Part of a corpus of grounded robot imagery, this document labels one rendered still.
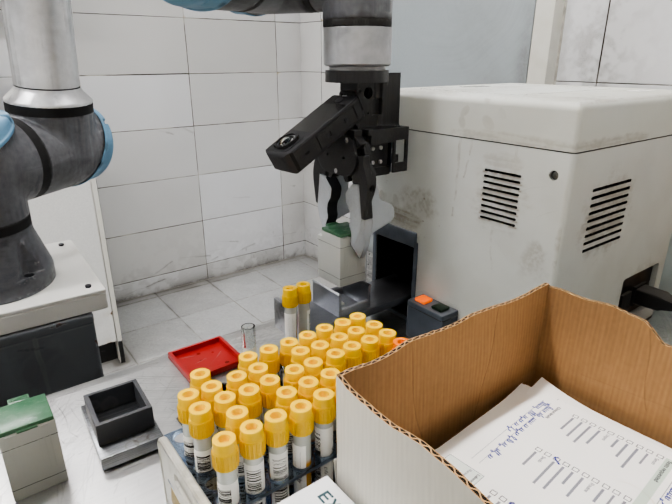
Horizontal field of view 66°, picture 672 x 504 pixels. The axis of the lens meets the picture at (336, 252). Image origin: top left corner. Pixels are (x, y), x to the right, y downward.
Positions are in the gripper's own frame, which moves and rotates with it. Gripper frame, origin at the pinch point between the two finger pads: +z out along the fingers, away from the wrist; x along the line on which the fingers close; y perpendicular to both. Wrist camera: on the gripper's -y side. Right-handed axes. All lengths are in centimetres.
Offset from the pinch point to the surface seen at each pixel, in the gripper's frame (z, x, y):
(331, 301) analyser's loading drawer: 6.8, -1.2, -2.4
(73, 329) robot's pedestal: 14.2, 25.7, -27.3
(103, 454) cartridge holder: 11.0, -6.5, -31.1
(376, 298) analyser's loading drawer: 8.4, -1.4, 4.8
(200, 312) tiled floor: 99, 183, 51
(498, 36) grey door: -29, 81, 135
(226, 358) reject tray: 12.2, 3.0, -14.9
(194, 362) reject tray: 12.2, 4.4, -18.3
